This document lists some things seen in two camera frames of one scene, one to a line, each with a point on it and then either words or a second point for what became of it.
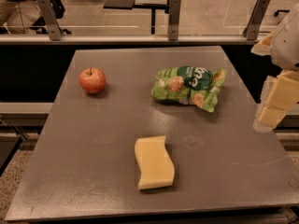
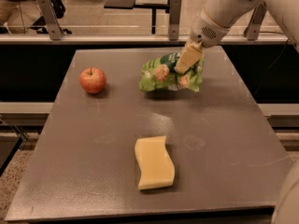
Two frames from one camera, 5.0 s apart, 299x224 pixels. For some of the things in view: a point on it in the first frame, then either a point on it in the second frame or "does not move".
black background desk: x=129 y=1 does not move
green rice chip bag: x=190 y=85 → x=160 y=72
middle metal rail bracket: x=174 y=15 does not move
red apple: x=92 y=79 does not move
